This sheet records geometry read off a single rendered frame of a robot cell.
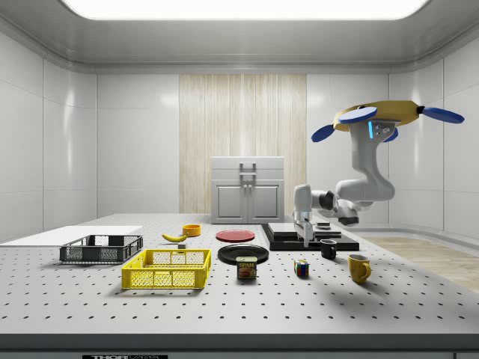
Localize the dark grey basket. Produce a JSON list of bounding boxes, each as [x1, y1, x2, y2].
[[59, 234, 144, 264]]

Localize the white cabinet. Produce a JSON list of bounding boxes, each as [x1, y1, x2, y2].
[[210, 156, 285, 224]]

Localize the yellow basket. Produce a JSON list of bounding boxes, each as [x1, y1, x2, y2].
[[120, 248, 213, 290]]

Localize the drone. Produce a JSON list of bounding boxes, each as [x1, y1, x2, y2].
[[310, 99, 466, 144]]

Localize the white board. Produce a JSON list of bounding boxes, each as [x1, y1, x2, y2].
[[0, 225, 144, 247]]

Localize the yellow mug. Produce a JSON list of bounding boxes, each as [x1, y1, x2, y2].
[[347, 254, 373, 285]]

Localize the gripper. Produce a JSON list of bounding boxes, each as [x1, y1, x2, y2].
[[293, 210, 314, 249]]

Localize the red plate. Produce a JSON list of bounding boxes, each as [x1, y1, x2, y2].
[[216, 229, 256, 242]]

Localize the black stove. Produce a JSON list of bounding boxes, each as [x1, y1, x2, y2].
[[260, 220, 361, 251]]

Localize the black plate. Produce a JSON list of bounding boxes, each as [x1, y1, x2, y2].
[[217, 243, 270, 265]]

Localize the black mug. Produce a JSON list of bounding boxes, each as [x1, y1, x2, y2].
[[320, 239, 338, 260]]

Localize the flat-sided can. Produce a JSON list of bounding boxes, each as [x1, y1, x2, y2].
[[236, 256, 258, 280]]

